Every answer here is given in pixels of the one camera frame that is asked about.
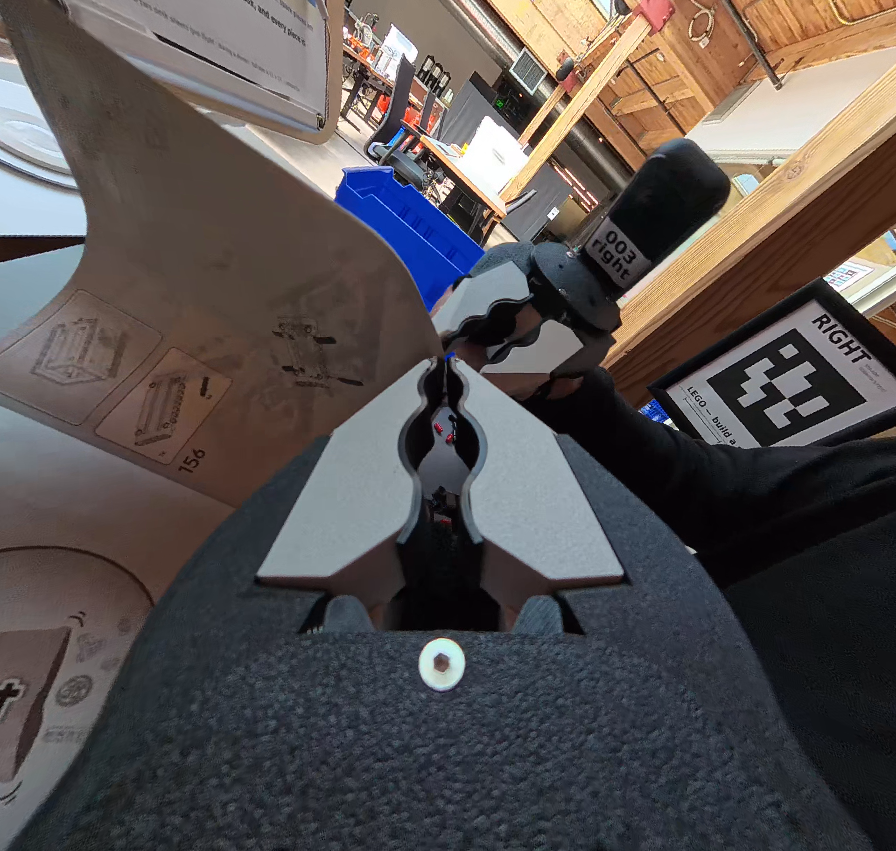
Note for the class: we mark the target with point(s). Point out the printed sign board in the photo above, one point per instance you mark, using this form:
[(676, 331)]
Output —
[(210, 18)]

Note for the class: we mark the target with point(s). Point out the metal wall vent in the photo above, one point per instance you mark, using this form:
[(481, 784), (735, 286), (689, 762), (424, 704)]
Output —
[(528, 69)]

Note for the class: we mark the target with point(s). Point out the white lego instruction booklet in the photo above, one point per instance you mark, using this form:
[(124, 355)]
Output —
[(210, 235)]

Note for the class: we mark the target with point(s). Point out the black office chair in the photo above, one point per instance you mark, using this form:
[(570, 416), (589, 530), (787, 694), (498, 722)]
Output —
[(399, 109)]

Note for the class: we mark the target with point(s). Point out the person's black clothing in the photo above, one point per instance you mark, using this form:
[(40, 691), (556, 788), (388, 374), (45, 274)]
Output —
[(826, 690)]

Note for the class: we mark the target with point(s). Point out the thick wooden beam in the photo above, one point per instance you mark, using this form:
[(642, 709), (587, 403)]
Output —
[(791, 221)]

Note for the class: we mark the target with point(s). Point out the white round disc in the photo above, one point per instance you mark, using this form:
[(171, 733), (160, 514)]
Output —
[(28, 144)]

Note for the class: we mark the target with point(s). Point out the wooden work table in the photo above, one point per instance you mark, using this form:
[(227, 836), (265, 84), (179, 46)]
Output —
[(462, 172)]

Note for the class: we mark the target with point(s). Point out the slanted wooden post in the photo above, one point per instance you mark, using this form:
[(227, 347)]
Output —
[(581, 102)]

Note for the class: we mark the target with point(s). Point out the black framed marker sign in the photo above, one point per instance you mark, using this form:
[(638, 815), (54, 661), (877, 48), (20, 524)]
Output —
[(784, 375)]

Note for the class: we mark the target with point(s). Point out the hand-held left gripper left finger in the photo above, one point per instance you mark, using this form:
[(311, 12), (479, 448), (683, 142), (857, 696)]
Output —
[(343, 501)]

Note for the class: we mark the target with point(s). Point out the red metal bracket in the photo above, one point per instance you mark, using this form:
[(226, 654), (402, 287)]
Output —
[(654, 8)]

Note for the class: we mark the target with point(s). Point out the black metal rail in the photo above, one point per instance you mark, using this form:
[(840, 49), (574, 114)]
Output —
[(742, 25)]

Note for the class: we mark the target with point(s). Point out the white storage box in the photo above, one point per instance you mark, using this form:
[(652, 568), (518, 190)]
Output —
[(498, 151)]

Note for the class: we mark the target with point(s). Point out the pile of red black pins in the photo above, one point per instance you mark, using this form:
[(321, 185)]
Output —
[(439, 429)]

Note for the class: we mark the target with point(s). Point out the blue plastic bin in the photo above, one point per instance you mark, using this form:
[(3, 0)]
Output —
[(413, 221)]

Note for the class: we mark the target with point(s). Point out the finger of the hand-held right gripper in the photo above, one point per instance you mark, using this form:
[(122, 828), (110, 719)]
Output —
[(490, 288), (539, 350)]

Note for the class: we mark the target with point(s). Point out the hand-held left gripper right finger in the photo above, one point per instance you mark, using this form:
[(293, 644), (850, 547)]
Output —
[(539, 508)]

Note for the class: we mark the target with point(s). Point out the person's right forearm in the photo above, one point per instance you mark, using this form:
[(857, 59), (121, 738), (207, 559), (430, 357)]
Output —
[(665, 459)]

